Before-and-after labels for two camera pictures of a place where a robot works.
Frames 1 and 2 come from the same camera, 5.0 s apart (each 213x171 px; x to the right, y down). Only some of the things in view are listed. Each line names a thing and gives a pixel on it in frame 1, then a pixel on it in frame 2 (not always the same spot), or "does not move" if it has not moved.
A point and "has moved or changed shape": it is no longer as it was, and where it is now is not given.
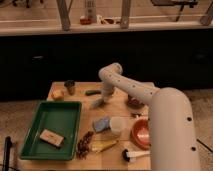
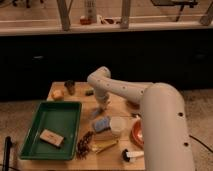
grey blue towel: [98, 103] has moved or changed shape
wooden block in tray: [51, 137] does not move
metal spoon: [136, 115] does not move
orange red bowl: [141, 134] does not move
